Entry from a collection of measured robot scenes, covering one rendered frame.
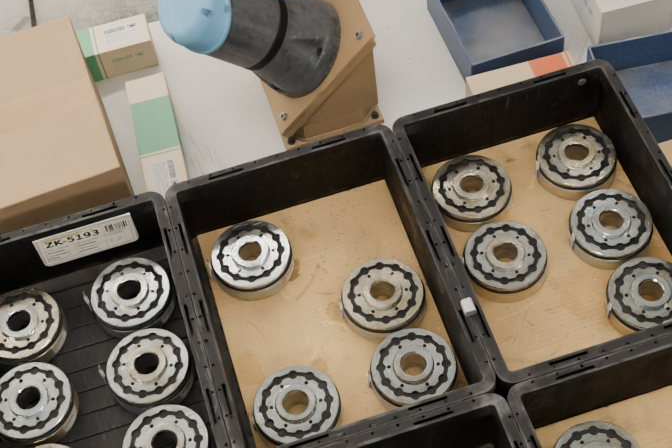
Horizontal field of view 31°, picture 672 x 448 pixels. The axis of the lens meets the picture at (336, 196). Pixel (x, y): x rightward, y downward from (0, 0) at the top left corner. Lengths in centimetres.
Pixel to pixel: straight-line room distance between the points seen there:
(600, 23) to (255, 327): 73
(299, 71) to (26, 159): 40
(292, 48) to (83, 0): 150
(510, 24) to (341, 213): 52
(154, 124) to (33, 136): 22
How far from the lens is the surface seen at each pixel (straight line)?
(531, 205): 161
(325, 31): 174
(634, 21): 193
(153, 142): 182
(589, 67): 162
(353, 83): 177
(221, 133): 188
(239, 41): 168
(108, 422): 152
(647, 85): 191
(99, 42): 197
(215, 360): 140
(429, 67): 192
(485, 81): 181
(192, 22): 165
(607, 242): 154
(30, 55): 179
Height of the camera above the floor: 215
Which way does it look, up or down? 54 degrees down
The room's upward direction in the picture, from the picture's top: 9 degrees counter-clockwise
